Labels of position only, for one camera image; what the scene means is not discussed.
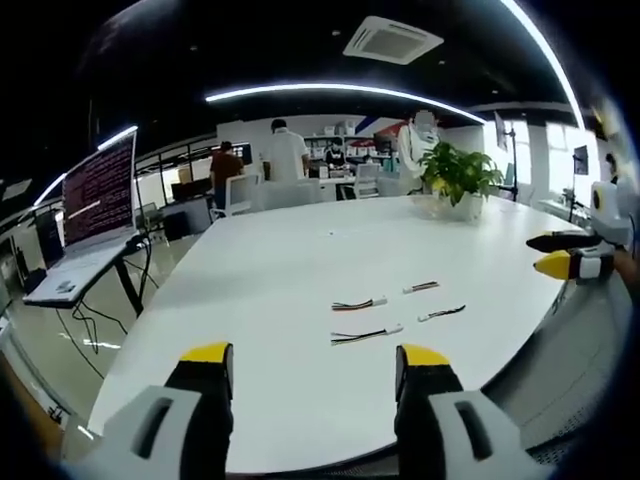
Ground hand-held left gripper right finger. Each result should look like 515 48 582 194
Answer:
394 343 552 480

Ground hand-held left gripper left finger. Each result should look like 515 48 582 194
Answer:
64 341 236 480

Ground JST connector cable black wires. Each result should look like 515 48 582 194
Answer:
416 303 468 324
329 323 405 347

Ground JST connector cable multicoloured wires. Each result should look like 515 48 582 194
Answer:
330 296 390 313
402 280 442 296

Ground person's right hand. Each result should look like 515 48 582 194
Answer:
614 248 640 290

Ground small dark monitor on stand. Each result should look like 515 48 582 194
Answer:
571 144 591 176

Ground black tripod stand with screen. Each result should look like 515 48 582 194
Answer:
493 111 520 202

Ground green potted plant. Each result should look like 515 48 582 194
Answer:
416 140 506 222

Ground black-legged side desk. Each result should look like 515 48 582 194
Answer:
21 239 151 317

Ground long curved ceiling light strip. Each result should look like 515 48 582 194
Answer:
204 83 489 125
498 0 585 132

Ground white office chair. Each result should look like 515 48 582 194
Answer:
223 172 265 217
352 163 381 200

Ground laptop with text screen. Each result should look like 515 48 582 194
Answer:
21 129 139 307

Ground white ceiling air vent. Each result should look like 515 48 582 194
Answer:
342 15 446 67

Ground short ceiling light strip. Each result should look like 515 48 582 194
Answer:
96 124 140 152

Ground black floor cable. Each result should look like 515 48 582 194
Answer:
58 239 152 357

